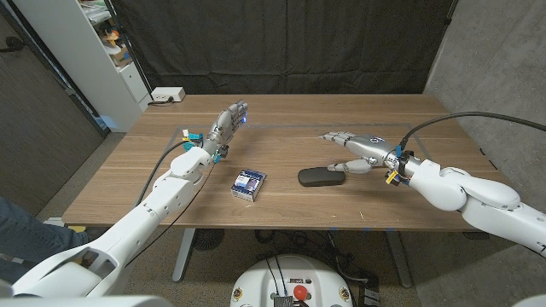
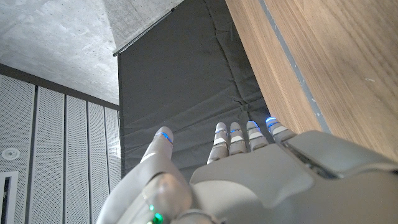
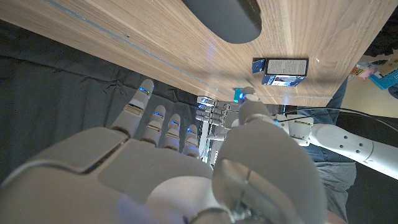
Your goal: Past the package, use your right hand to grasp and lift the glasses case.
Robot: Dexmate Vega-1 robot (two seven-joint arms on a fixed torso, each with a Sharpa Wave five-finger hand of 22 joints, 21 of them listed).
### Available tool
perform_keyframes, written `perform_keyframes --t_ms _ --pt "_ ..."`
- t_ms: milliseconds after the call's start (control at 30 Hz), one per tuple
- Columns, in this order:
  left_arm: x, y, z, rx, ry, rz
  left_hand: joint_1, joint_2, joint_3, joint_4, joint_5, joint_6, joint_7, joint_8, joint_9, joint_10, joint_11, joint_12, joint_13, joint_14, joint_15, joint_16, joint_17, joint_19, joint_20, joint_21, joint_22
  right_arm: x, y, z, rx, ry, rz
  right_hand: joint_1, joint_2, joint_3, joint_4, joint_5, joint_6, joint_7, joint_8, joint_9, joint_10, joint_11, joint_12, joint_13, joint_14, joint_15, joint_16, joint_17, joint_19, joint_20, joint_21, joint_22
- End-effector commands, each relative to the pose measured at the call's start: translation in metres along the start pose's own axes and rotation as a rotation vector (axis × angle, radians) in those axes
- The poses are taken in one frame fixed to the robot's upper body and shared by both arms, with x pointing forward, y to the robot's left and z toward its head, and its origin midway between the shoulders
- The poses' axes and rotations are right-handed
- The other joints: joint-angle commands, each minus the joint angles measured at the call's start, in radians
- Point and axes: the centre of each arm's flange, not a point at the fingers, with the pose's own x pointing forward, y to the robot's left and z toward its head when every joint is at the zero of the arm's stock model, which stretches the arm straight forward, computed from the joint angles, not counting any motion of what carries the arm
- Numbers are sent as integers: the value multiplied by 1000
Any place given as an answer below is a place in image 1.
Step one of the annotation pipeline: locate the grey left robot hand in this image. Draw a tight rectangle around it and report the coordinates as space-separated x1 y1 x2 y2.
202 100 249 158

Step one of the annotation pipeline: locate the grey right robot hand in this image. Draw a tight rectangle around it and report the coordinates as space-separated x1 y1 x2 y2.
319 130 406 175

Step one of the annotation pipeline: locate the black glasses case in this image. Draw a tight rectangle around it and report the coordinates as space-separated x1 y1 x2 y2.
297 166 346 188

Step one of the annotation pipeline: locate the blue package box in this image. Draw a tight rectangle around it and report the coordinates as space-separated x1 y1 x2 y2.
230 168 267 202

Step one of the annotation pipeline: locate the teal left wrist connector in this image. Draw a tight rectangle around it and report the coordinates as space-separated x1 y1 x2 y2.
183 130 204 151

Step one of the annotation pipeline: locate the white power strip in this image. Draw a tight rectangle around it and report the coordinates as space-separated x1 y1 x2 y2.
151 86 187 103

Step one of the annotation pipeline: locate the black curtain backdrop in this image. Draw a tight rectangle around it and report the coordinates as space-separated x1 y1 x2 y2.
109 0 460 96

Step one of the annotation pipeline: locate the black round grille object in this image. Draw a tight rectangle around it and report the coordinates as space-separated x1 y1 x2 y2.
194 229 225 252

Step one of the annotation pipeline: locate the grey table leg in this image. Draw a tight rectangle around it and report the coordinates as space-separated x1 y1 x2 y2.
385 231 414 289
171 228 197 283

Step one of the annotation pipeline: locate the cardboard box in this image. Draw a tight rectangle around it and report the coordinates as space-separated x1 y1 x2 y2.
111 45 133 68

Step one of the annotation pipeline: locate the orange toy figure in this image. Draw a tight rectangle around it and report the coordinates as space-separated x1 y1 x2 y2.
102 28 123 48

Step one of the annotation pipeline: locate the white shelf cabinet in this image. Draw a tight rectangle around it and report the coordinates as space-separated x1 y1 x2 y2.
12 0 154 133

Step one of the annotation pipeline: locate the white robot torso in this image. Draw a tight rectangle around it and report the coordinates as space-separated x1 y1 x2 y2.
229 254 354 307

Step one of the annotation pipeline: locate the person's leg in jeans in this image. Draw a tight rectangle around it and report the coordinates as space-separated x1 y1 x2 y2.
0 195 89 285

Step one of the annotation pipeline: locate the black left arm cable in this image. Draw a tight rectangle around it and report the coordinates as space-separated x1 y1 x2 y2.
134 138 204 210

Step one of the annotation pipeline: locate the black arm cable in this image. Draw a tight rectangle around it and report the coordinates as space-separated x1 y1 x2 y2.
398 111 546 150
134 138 204 210

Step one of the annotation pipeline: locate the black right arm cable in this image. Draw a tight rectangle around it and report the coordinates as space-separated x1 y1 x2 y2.
398 111 546 150

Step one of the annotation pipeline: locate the black door handle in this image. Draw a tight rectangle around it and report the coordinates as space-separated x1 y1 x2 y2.
0 36 26 55

